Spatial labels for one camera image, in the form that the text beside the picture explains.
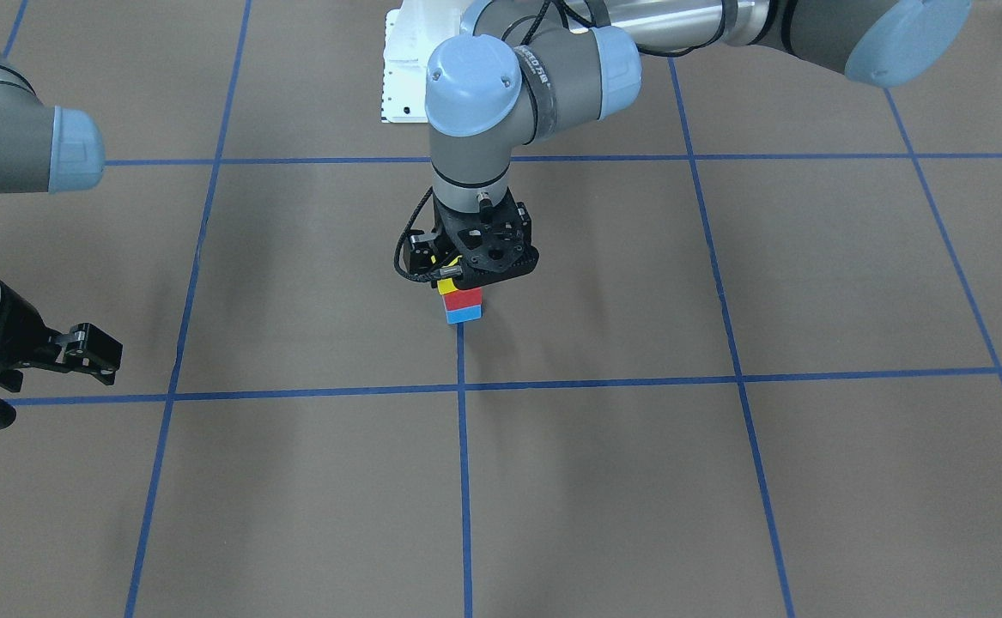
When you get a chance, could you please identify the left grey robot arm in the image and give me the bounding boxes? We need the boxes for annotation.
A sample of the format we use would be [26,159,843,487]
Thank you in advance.
[393,1,972,290]

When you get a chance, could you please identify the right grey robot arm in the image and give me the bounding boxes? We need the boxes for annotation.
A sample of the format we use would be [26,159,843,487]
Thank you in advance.
[0,52,121,385]

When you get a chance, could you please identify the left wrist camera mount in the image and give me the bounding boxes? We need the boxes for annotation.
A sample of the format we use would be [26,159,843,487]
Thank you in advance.
[435,192,539,290]

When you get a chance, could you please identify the red wooden cube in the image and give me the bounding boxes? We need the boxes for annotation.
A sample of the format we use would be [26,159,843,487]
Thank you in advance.
[441,288,483,312]

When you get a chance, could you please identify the blue wooden cube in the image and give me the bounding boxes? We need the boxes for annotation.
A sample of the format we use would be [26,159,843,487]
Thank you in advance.
[445,305,483,324]

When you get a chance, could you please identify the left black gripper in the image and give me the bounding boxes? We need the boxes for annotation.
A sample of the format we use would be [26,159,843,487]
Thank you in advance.
[406,185,501,279]

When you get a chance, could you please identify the yellow wooden cube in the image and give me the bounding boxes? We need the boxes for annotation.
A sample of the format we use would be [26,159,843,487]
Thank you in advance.
[435,255,462,296]

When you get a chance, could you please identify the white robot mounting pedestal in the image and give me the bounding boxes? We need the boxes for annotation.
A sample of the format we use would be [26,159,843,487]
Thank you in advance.
[380,1,471,123]

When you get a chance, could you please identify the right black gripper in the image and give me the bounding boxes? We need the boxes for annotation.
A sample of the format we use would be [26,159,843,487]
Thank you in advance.
[0,282,124,385]

